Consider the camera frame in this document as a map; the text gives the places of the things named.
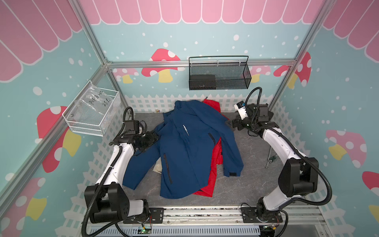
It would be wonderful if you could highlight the white wire basket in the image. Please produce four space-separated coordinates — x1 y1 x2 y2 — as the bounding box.
62 80 121 137

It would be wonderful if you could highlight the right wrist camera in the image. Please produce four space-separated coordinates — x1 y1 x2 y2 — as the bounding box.
234 101 248 119

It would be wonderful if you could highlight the horizontal aluminium frame bar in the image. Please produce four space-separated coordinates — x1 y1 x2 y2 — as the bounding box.
107 57 296 69

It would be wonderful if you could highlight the black plastic tool case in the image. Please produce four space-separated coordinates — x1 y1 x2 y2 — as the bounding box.
258 104 273 122

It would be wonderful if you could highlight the green handled ratchet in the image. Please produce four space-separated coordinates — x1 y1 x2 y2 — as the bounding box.
268 155 278 163

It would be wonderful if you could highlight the beige jacket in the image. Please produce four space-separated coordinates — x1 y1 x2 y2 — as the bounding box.
153 158 162 174

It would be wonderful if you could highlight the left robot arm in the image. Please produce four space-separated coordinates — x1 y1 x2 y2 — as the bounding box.
81 107 159 237

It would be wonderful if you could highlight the aluminium frame post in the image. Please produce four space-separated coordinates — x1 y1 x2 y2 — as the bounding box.
69 0 128 107

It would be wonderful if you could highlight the black box in basket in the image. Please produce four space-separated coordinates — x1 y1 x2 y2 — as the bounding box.
189 74 216 90

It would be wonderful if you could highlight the red jacket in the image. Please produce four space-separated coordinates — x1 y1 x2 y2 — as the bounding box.
191 99 223 198

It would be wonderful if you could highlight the blue jacket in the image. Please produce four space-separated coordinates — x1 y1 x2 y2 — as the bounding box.
122 100 244 199

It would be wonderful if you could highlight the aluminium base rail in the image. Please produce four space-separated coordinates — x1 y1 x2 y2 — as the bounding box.
100 204 332 237

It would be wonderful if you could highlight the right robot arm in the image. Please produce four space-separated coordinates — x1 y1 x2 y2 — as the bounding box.
227 87 333 223

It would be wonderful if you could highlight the clear plastic bag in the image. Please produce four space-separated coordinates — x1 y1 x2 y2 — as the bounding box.
72 82 119 131

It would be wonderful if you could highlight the black wire mesh basket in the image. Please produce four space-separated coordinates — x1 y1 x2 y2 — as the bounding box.
188 55 252 90

